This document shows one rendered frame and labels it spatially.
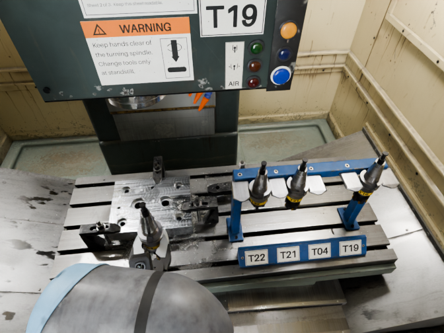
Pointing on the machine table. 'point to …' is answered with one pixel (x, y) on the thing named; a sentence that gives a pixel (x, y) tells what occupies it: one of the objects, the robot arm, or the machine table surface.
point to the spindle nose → (131, 103)
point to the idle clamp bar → (219, 191)
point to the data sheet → (135, 7)
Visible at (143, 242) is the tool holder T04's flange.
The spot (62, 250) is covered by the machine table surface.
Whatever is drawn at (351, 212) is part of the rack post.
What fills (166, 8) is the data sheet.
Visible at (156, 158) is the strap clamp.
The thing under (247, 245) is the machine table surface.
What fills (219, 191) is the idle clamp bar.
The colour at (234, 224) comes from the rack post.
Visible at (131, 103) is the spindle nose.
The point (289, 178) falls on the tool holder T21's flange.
